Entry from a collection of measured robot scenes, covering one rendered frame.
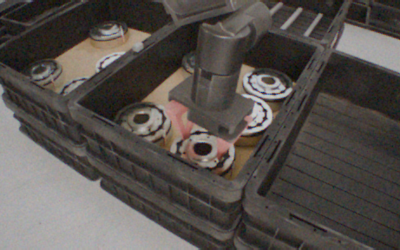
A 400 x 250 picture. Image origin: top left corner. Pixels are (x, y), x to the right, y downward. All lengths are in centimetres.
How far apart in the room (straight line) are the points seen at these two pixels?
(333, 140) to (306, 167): 9
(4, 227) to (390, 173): 73
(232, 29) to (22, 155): 60
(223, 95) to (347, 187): 27
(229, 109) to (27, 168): 51
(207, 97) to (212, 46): 7
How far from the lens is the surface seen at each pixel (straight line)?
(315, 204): 50
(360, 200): 53
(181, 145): 50
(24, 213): 69
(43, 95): 54
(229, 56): 35
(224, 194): 37
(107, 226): 62
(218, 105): 39
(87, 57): 80
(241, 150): 53
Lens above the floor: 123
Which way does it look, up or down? 45 degrees down
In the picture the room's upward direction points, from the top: straight up
